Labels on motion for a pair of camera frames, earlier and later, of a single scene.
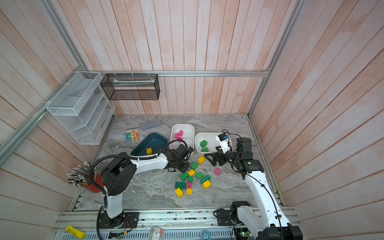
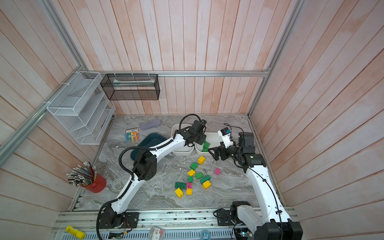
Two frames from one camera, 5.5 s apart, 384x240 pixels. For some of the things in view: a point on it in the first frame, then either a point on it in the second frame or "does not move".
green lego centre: (199, 175) does not move
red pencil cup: (80, 176) does not move
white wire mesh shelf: (82, 105) does not move
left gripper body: (182, 165) to (199, 138)
